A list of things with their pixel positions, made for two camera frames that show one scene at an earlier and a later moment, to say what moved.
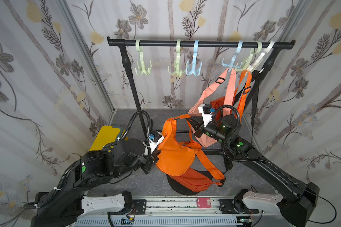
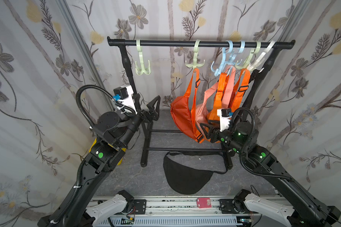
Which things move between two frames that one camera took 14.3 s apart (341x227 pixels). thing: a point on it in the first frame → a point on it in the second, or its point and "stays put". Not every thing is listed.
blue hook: [194, 71] → [217, 71]
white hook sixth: [260, 58] stays put
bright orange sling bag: [174, 157] → [219, 93]
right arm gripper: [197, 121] → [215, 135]
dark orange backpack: [193, 180] → [241, 86]
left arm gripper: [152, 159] → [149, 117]
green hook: [139, 48] stays put
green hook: [176, 63] → [195, 63]
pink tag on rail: [203, 202] stays put
